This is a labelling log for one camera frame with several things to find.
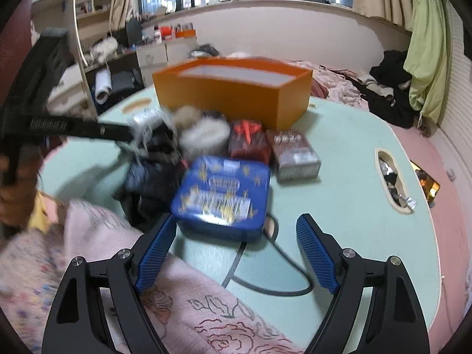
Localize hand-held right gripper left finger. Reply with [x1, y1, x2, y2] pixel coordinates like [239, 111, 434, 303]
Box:
[42, 214, 178, 354]

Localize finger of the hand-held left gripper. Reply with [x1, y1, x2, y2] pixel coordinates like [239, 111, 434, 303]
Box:
[27, 116, 135, 144]

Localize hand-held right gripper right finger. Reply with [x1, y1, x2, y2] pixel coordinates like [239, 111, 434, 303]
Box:
[296, 213, 430, 354]

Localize dark navy cloth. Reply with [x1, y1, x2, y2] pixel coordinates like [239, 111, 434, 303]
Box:
[118, 125, 189, 225]

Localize blue star print tin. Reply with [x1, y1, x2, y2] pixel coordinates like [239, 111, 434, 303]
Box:
[170, 155, 271, 242]

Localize brown card box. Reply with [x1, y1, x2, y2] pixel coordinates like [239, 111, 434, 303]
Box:
[266, 129, 321, 184]

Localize beige fluffy plush charm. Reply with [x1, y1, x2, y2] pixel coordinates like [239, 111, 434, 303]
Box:
[171, 106, 201, 130]

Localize white fluffy scrunchie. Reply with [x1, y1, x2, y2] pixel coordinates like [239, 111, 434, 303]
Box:
[179, 116, 230, 161]

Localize red mahjong tile block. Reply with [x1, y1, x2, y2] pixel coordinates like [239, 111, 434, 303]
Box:
[227, 119, 272, 165]

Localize orange cardboard box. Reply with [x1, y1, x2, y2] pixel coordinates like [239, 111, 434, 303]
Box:
[152, 57, 313, 130]

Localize person's left hand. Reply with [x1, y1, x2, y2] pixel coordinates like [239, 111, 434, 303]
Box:
[0, 147, 41, 225]

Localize white paper roll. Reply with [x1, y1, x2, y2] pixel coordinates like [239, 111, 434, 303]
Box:
[95, 69, 113, 104]

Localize pink floral blanket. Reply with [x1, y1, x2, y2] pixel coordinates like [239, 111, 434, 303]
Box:
[0, 199, 307, 354]

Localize yellow cloth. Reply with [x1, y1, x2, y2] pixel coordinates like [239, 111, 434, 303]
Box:
[29, 192, 63, 233]

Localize white bookshelf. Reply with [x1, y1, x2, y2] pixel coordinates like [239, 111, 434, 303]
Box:
[31, 0, 115, 71]

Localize small white drawer cabinet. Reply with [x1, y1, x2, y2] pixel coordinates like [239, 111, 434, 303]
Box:
[136, 40, 192, 78]

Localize foil wrappers in desk slot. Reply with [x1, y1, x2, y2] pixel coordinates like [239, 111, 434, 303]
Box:
[380, 158, 417, 209]

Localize black monitor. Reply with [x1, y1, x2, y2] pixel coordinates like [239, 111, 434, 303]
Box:
[125, 19, 144, 47]

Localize grey bag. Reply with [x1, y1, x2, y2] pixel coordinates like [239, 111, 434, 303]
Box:
[188, 44, 220, 60]

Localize pile of black clothes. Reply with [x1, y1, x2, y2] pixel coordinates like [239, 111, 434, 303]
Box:
[354, 50, 421, 130]

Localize pink crumpled bed blanket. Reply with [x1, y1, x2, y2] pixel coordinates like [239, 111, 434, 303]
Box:
[288, 59, 369, 109]

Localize light green hanging garment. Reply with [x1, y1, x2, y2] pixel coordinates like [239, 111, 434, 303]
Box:
[404, 0, 448, 126]

